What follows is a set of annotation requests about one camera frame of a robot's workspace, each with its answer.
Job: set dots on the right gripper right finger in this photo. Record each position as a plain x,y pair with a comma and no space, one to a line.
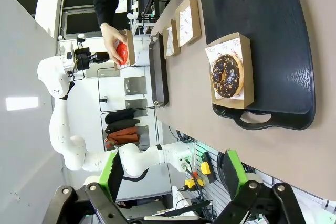
262,205

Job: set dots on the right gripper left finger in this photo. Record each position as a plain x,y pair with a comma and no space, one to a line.
78,208

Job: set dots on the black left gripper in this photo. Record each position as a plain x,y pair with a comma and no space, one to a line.
82,58

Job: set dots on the red glazed donut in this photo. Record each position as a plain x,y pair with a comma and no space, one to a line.
123,52

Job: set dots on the brown cardboard box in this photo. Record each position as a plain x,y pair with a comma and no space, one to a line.
249,77
197,19
131,48
177,43

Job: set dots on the chocolate donut with nut crumbs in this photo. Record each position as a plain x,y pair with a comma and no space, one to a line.
232,77

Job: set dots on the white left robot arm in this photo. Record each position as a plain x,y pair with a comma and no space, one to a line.
60,129

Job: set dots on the person's right forearm black sleeve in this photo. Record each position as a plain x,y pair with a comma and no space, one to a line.
105,3

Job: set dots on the dark brown serving tray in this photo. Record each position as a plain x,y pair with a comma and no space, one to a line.
158,77

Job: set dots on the black serving tray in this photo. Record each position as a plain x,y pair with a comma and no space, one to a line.
275,37

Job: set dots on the person's right hand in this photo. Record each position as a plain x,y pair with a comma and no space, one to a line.
110,40

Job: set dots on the black metal clothes rack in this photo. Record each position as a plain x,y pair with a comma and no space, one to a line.
99,90

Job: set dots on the black folded garment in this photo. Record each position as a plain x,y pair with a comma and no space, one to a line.
119,115
122,125

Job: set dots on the yellow emergency stop pendant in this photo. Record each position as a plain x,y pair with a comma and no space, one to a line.
206,167

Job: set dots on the yellow button box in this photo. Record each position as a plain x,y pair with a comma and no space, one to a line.
194,183

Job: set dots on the orange folded garment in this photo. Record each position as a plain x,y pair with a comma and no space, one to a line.
123,136

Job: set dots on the rectangular ceiling light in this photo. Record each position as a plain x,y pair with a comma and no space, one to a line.
22,103

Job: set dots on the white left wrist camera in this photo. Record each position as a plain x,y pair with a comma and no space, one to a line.
81,37

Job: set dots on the grey wall panel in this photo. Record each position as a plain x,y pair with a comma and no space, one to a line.
136,107
135,85

